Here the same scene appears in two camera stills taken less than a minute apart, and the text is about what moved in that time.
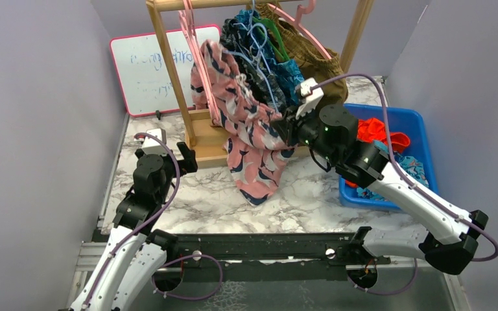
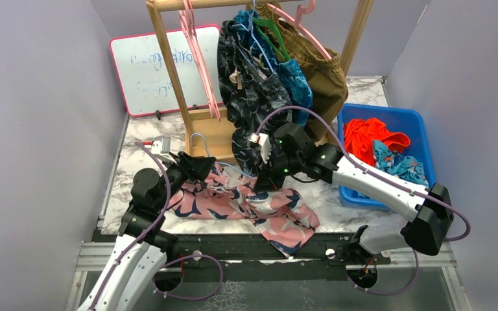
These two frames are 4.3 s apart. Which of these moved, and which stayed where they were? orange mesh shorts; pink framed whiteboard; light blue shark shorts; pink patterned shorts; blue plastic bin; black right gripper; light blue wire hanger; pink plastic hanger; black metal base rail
Moved: pink patterned shorts; black right gripper; light blue wire hanger
Stayed: light blue shark shorts; blue plastic bin; black metal base rail; orange mesh shorts; pink framed whiteboard; pink plastic hanger
